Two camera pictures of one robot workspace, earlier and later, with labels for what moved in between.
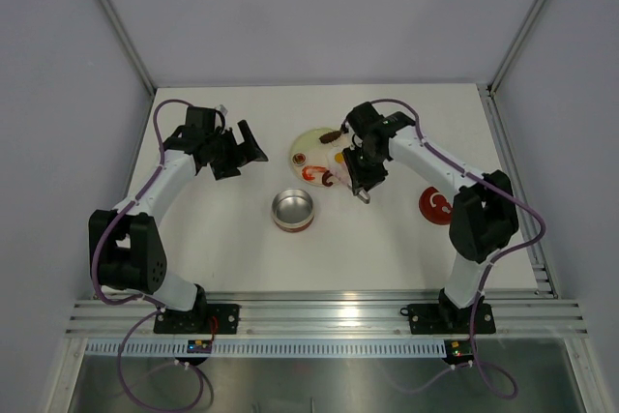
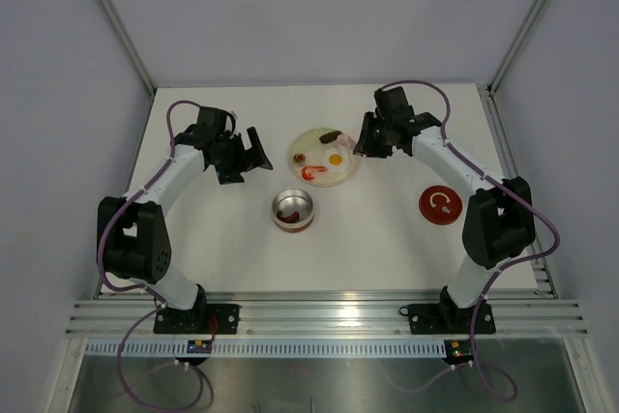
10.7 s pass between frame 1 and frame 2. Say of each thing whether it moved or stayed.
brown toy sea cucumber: stayed
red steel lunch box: stayed
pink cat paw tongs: moved
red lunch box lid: stayed
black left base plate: stayed
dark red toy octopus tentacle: moved
